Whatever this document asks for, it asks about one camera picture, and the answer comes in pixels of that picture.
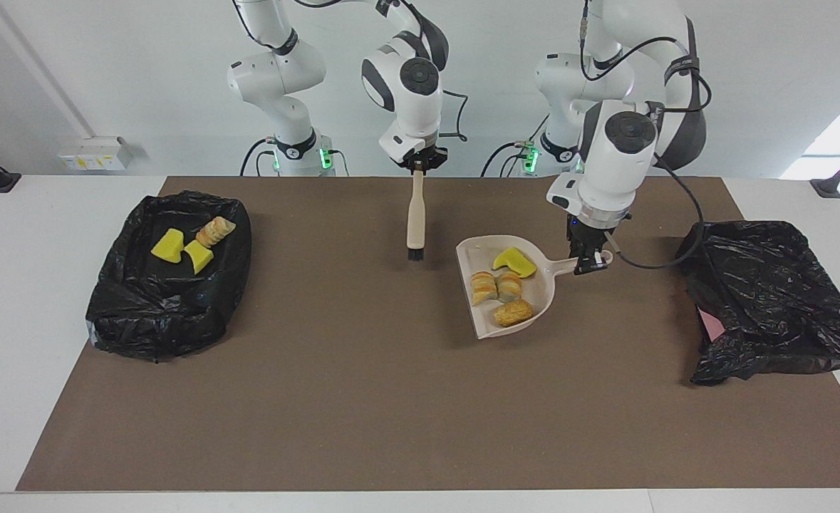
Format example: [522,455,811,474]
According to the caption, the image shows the beige hand brush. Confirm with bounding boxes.
[407,170,426,260]

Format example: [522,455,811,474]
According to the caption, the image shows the beige plastic dustpan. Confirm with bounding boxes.
[456,236,614,341]

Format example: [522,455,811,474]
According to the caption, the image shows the pale striped bread roll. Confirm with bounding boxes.
[497,271,524,304]

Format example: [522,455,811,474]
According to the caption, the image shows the brown bread roll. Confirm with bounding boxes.
[493,299,535,328]

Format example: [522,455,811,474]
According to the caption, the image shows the croissant toy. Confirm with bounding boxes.
[196,217,237,249]
[470,271,498,307]

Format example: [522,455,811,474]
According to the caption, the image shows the green and yellow sponge piece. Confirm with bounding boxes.
[150,228,185,264]

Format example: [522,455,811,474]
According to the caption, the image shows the black bag over pink bin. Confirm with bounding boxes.
[675,220,840,387]

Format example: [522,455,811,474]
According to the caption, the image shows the black bag lined bin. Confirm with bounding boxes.
[85,190,253,363]

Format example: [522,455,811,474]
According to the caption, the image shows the brown table mat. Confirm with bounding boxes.
[16,176,840,492]

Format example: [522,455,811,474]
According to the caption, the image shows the black base cable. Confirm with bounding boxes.
[482,140,534,177]
[240,138,278,177]

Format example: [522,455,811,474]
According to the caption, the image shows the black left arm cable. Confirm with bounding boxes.
[580,0,712,271]

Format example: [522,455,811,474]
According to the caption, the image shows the white wall socket box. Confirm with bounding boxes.
[58,137,133,172]

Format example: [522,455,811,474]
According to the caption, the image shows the white wall cable duct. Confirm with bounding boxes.
[0,0,96,140]

